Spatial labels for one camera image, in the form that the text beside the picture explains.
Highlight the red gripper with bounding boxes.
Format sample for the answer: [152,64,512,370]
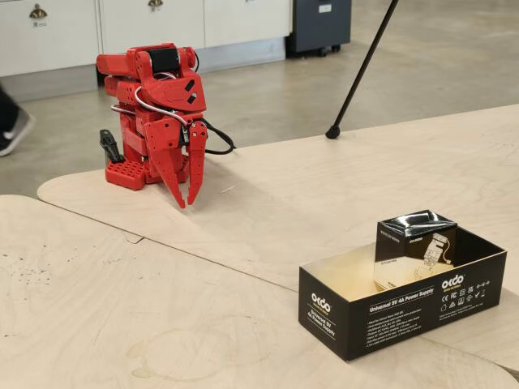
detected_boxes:
[143,115,209,209]

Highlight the small black white box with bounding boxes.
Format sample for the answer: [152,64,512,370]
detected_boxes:
[375,209,460,293]

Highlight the red perforated robot base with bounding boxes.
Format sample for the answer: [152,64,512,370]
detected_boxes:
[105,107,191,190]

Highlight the large open black yellow box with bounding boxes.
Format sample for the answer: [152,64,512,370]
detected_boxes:
[298,224,508,362]

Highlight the black table clamp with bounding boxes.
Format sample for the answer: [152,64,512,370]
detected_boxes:
[99,129,126,165]

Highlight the person in dark trousers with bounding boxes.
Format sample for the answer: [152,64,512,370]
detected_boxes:
[0,83,37,158]

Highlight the white cabinet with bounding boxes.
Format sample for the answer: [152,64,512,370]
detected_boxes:
[0,0,294,79]

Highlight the dark grey wheeled cabinet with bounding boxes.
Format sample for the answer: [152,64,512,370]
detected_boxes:
[285,0,353,58]

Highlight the black tripod leg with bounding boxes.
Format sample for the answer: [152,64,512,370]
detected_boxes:
[325,0,401,140]

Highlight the black power cable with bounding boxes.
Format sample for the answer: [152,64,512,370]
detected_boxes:
[199,117,237,156]

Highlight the white wrist servo cable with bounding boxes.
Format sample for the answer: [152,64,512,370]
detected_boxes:
[135,71,196,131]

